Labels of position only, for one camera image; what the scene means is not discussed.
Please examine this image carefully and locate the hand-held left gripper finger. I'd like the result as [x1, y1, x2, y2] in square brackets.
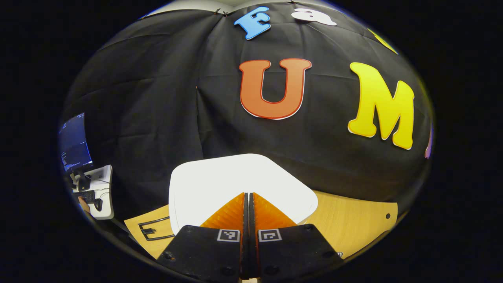
[249, 192, 346, 281]
[157, 192, 250, 281]

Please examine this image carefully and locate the computer monitor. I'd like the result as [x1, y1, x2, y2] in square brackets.
[59, 113, 94, 173]

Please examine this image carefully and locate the white side table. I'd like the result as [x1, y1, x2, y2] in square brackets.
[72, 165, 115, 220]

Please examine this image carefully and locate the white desktop garbage bin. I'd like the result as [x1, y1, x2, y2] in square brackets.
[168, 153, 319, 236]

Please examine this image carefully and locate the row of black cloth clips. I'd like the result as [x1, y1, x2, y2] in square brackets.
[213, 0, 299, 17]

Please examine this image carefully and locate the black backdrop cloth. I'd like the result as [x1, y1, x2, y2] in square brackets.
[59, 2, 435, 232]

